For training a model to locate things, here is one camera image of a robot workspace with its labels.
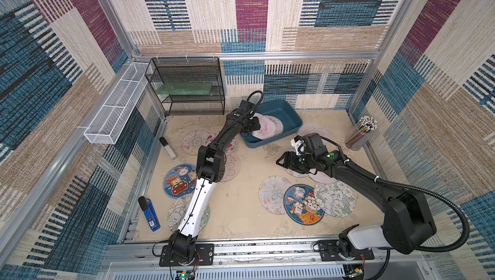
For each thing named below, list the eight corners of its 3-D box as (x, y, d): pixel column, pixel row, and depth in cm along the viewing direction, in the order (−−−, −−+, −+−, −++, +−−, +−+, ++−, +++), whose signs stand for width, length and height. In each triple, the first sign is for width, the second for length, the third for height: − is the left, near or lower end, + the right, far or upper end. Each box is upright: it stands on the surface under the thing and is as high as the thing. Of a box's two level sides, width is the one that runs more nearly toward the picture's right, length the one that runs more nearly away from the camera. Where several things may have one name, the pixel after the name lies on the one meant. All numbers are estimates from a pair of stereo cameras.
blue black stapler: (154, 232, 81) (149, 229, 77) (142, 202, 88) (137, 198, 84) (163, 226, 82) (158, 223, 78) (150, 198, 90) (145, 193, 86)
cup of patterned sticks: (348, 151, 105) (364, 128, 90) (343, 139, 110) (358, 115, 95) (361, 151, 105) (379, 127, 90) (356, 139, 110) (373, 115, 95)
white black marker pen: (172, 160, 101) (169, 155, 97) (161, 143, 108) (158, 138, 104) (177, 157, 102) (174, 152, 99) (165, 141, 109) (162, 135, 105)
